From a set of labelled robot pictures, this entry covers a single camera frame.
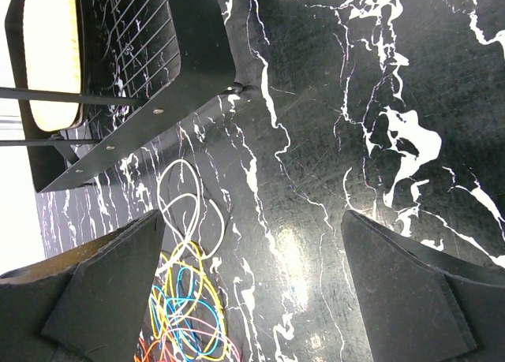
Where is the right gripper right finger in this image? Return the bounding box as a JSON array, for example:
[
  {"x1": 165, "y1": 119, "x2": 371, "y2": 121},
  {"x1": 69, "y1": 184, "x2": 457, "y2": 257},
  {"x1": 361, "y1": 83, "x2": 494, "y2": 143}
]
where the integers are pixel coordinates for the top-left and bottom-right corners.
[{"x1": 341, "y1": 210, "x2": 504, "y2": 361}]

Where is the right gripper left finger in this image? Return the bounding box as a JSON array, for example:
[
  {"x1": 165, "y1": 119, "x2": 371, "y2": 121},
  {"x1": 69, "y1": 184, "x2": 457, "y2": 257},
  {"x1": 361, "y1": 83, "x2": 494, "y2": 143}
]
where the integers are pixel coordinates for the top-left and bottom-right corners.
[{"x1": 1, "y1": 210, "x2": 165, "y2": 361}]

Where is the pink cable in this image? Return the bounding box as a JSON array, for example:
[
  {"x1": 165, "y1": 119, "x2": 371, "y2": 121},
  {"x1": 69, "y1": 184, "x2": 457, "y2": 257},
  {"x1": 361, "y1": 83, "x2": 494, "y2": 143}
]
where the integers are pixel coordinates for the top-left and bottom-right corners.
[{"x1": 157, "y1": 314, "x2": 241, "y2": 362}]

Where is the white cable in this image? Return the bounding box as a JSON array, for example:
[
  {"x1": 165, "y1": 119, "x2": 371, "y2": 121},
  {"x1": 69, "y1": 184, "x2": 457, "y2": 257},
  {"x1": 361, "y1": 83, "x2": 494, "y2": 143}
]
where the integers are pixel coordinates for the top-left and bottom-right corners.
[{"x1": 155, "y1": 159, "x2": 226, "y2": 276}]

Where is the black dish rack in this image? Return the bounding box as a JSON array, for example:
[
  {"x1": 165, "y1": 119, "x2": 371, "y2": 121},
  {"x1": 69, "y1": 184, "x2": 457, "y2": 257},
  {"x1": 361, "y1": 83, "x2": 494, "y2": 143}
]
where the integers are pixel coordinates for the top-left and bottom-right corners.
[{"x1": 1, "y1": 0, "x2": 243, "y2": 193}]

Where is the yellow cable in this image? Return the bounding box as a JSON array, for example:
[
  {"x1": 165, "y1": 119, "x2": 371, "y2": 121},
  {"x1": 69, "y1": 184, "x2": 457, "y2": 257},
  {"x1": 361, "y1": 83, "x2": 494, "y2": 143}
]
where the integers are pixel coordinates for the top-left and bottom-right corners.
[{"x1": 149, "y1": 241, "x2": 230, "y2": 362}]

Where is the blue cable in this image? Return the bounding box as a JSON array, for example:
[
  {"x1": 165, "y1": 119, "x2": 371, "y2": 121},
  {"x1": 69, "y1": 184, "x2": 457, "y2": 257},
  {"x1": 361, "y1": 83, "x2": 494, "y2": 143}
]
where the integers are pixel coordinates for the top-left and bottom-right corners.
[{"x1": 151, "y1": 267, "x2": 220, "y2": 359}]

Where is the orange cable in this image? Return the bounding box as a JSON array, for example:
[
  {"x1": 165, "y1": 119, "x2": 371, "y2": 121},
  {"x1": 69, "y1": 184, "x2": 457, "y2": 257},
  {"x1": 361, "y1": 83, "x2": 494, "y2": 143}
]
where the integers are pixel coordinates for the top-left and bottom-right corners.
[{"x1": 133, "y1": 334, "x2": 159, "y2": 362}]

